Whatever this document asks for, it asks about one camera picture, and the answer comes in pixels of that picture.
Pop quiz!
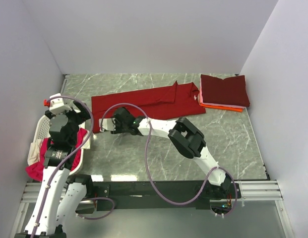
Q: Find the black base beam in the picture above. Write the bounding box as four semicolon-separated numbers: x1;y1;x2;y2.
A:
64;180;234;214

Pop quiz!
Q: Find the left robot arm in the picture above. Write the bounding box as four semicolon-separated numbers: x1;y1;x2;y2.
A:
14;95;94;238

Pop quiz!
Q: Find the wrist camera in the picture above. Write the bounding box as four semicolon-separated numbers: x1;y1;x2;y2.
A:
99;118;115;132
44;93;71;115

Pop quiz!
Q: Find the pink t-shirt in basket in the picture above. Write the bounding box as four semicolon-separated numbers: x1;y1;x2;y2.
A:
25;135;83;181

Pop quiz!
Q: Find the folded maroon t-shirt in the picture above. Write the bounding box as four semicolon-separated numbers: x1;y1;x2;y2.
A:
200;74;250;107

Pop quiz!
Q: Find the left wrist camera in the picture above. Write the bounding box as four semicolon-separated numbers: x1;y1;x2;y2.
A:
44;93;71;115

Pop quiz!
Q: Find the beige t-shirt in basket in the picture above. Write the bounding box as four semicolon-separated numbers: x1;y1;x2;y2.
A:
27;128;89;166

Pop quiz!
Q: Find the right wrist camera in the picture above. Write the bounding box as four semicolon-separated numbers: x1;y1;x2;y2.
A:
99;118;115;132

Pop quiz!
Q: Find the white laundry basket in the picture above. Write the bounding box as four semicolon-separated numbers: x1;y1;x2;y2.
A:
33;116;90;175

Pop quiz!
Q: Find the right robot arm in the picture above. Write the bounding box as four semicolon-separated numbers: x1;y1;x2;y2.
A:
109;107;238;198

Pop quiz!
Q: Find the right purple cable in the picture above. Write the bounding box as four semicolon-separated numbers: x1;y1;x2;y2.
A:
100;103;238;217

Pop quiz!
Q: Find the aluminium rail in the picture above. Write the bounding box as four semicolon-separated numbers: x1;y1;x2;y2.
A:
20;180;283;203

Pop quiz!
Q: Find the red t-shirt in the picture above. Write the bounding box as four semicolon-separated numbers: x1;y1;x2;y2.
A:
91;82;205;133

